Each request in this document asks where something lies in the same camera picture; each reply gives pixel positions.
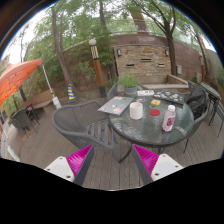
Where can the white umbrella base box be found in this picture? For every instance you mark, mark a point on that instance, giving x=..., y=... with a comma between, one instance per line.
x=57, y=102

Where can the group of dark patio chairs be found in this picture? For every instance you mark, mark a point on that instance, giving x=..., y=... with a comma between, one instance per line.
x=23, y=118

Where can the dark round side table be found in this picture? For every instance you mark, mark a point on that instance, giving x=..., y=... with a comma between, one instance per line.
x=210, y=89

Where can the flat round red coaster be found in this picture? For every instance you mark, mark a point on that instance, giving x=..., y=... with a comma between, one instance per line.
x=155, y=112

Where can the grey mesh patio chair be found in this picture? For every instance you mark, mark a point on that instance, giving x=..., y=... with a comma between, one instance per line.
x=113, y=90
x=75, y=120

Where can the grey wall utility box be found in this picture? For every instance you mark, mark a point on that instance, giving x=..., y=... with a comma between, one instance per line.
x=179, y=69

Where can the orange patio umbrella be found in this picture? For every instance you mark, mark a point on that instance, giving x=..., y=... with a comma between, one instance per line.
x=16, y=76

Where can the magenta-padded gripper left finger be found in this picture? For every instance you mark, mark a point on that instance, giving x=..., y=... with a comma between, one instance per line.
x=60, y=166

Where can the silver laptop with stickers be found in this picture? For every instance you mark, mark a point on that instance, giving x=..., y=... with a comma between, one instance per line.
x=115, y=106

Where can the white ceramic cup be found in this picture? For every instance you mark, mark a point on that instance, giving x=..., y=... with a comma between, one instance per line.
x=136, y=111

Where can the black metal chair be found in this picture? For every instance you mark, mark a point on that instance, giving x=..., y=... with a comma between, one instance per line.
x=219, y=113

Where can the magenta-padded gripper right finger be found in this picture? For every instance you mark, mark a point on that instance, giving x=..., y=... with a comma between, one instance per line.
x=165, y=166

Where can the wooden bench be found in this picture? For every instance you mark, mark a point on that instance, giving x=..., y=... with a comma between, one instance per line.
x=38, y=98

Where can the black wall lamp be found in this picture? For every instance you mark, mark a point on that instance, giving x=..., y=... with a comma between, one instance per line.
x=167, y=52
x=119, y=52

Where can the yellow square card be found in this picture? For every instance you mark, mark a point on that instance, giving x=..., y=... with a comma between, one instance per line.
x=155, y=102

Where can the wooden lamp post white globe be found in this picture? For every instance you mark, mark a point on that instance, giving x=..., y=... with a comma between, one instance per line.
x=98, y=73

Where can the blue yellow striped cone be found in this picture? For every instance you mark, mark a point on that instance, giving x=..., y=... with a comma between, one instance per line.
x=71, y=93

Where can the green plant in teal pot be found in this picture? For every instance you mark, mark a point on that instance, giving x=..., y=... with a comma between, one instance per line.
x=129, y=83

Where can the white sheet with stickers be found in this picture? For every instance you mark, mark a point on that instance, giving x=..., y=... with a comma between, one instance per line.
x=145, y=93

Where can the small colourful sticker card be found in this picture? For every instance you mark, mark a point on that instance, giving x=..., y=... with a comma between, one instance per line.
x=141, y=99

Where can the grey patio chair with backpack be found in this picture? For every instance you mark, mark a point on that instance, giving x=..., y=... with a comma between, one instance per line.
x=200, y=121

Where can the pink drink bottle white cap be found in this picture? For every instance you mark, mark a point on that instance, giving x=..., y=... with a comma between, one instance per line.
x=168, y=120

